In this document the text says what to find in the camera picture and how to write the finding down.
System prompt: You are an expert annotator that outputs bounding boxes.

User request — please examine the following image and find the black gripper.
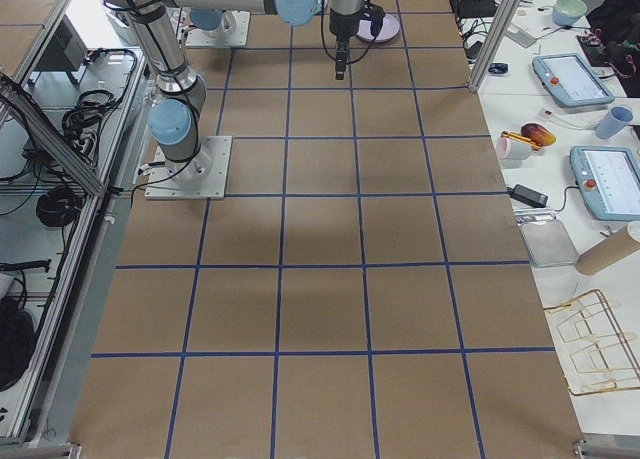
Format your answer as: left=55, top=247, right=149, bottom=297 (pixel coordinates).
left=329, top=0, right=385, bottom=80

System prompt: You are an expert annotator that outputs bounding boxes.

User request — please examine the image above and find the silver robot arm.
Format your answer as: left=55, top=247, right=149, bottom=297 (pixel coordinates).
left=103, top=0, right=385, bottom=200
left=189, top=8, right=237, bottom=34

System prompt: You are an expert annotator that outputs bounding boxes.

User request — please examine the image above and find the lilac round plate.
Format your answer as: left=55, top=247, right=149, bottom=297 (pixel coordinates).
left=356, top=14, right=400, bottom=44

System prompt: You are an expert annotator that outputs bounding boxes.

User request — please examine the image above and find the light blue plastic cup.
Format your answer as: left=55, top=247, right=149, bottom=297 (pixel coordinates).
left=595, top=106, right=634, bottom=139

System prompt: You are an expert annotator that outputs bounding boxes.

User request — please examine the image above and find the black electronics box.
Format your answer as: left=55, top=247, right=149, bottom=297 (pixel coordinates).
left=449, top=0, right=498, bottom=19

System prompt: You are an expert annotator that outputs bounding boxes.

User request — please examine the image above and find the red yellow mango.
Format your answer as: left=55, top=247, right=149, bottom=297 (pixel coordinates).
left=521, top=123, right=556, bottom=147

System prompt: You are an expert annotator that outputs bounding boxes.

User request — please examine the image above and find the upper teach pendant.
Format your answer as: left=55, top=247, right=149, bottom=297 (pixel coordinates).
left=532, top=53, right=615, bottom=108

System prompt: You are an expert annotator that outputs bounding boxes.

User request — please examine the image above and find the teach pendant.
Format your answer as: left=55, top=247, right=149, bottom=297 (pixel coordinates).
left=569, top=146, right=639, bottom=222
left=532, top=53, right=615, bottom=108

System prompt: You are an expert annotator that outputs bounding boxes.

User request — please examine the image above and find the mint green bowl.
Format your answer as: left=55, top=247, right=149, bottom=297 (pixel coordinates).
left=552, top=0, right=587, bottom=26

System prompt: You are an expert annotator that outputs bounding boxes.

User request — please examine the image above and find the black power adapter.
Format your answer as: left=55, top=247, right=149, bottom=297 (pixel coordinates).
left=507, top=184, right=548, bottom=208

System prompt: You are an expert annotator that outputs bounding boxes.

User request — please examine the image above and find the grey control box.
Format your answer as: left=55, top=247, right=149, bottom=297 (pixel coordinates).
left=34, top=15, right=87, bottom=73

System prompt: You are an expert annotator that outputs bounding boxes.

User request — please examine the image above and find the silver metal tray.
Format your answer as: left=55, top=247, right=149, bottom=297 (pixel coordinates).
left=514, top=208, right=578, bottom=268

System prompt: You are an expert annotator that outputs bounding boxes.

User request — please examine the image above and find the lower teach pendant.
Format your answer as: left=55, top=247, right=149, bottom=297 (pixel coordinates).
left=569, top=146, right=639, bottom=222

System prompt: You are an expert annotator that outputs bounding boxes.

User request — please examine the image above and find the cardboard tube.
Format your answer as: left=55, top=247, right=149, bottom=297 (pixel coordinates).
left=575, top=221, right=639, bottom=275

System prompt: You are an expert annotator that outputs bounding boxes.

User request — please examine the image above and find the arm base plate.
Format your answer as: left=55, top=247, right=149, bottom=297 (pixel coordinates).
left=183, top=10, right=251, bottom=48
left=144, top=136, right=233, bottom=200

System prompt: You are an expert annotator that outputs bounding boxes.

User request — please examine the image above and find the aluminium frame post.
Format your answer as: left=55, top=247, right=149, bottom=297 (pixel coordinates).
left=468, top=0, right=520, bottom=93

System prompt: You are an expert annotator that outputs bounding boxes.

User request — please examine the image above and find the pink mug gold handle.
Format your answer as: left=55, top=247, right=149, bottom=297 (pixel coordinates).
left=495, top=131, right=542, bottom=161

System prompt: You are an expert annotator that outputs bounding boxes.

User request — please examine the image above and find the black cable bundle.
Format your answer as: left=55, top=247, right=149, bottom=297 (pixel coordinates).
left=35, top=184, right=84, bottom=229

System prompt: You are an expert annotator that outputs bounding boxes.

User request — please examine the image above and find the gold wire rack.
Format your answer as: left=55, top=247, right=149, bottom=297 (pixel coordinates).
left=544, top=289, right=639, bottom=397

